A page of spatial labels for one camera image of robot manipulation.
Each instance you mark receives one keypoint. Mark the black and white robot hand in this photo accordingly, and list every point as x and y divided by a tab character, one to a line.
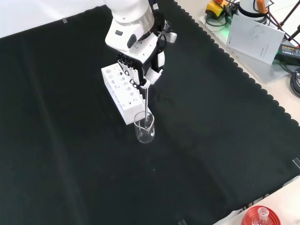
150	50

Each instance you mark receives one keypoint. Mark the clear glass rod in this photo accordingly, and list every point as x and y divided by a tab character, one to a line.
146	103

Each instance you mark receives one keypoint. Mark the white test tube rack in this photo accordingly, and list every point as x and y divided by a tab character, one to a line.
131	106

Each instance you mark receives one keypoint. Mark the yellow stop button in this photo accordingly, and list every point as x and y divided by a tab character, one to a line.
214	8

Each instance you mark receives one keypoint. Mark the clear glass beaker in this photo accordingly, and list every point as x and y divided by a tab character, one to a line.
145	136

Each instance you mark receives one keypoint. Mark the clear tape piece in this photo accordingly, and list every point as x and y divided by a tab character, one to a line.
65	20
296	163
182	222

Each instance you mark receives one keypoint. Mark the pale grey board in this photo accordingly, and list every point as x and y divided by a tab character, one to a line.
253	68

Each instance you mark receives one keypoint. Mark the white paper booklet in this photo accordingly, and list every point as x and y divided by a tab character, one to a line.
255	39

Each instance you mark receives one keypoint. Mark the black bench cloth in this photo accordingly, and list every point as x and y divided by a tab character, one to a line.
70	140

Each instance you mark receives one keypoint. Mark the black power adapter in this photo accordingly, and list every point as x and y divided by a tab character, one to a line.
289	52

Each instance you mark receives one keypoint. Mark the black tripod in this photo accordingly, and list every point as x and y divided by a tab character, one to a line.
291	36

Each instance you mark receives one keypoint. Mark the clear round-bottom flask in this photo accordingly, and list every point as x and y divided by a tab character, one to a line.
263	214

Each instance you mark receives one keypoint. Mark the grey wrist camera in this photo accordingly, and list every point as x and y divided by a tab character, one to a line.
171	37

